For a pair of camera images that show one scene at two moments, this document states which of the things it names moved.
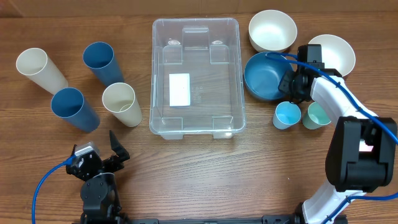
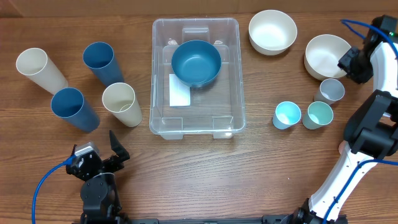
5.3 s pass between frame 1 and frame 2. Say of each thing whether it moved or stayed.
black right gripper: moved
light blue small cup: stayed
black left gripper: stayed
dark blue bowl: moved
